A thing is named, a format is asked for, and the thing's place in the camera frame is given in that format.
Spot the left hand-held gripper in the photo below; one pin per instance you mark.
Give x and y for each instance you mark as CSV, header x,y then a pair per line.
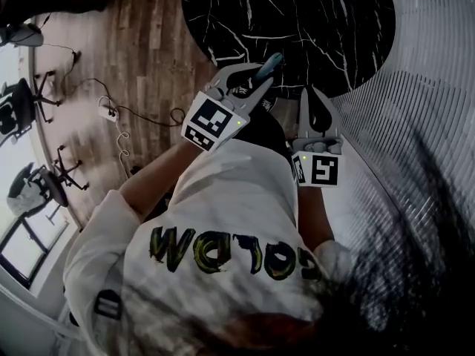
x,y
209,121

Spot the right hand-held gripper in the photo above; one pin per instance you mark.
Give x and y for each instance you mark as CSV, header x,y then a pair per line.
x,y
323,169

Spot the dark teal oblong object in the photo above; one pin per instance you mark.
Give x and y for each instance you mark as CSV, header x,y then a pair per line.
x,y
269,65

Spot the person's right forearm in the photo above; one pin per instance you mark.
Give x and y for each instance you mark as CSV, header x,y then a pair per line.
x,y
315,217

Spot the person's left forearm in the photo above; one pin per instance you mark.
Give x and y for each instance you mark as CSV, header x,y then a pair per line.
x,y
159,184

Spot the black shoe white print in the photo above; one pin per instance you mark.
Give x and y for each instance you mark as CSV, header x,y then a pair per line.
x,y
243,89
268,105

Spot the black trousers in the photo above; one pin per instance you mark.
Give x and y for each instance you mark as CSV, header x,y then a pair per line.
x,y
263,132

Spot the black marble round table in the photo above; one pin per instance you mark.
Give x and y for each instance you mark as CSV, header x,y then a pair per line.
x,y
297,24

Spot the white printed T-shirt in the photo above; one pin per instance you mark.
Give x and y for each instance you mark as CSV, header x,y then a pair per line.
x,y
222,217

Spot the white power strip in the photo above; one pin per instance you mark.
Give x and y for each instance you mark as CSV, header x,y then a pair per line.
x,y
108,110

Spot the black office chair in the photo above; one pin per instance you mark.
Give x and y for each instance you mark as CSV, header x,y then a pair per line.
x,y
22,102
52,184

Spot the black framed window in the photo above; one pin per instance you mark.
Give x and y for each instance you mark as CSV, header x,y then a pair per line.
x,y
26,250

